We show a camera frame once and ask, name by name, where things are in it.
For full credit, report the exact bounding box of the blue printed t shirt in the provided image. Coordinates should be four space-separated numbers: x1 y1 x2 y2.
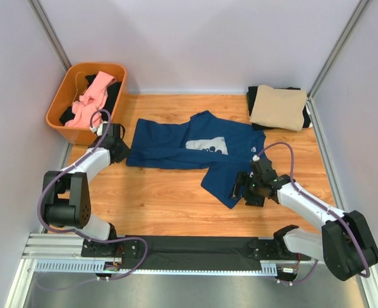
126 111 266 209

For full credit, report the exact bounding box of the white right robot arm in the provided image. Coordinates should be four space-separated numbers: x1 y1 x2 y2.
230 157 378 281

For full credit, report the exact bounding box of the right aluminium corner post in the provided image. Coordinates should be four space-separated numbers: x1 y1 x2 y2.
307 0 371 97

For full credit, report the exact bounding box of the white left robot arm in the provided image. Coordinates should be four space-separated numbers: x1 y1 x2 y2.
38 123 130 258

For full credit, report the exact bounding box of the folded beige t shirt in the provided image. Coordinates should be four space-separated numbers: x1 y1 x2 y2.
249 85 307 132

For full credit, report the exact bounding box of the aluminium front rail frame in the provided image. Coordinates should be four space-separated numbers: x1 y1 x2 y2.
23 234 324 281

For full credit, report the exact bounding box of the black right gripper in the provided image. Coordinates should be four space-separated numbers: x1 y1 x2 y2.
227 171 264 208

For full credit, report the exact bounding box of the orange plastic laundry basket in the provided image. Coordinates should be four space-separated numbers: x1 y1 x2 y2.
45 62 127 146

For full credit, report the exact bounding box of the left aluminium corner post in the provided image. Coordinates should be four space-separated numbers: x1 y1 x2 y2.
28 0 72 71

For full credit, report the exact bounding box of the aluminium corner post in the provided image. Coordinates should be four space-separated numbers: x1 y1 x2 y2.
307 0 371 97
28 0 72 71

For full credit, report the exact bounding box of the folded black t shirt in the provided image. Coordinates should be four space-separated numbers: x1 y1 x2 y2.
246 86 313 131

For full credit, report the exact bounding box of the black garment in basket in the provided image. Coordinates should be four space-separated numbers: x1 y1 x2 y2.
59 72 122 126

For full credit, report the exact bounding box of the pink t shirt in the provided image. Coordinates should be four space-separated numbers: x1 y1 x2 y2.
64 71 117 128

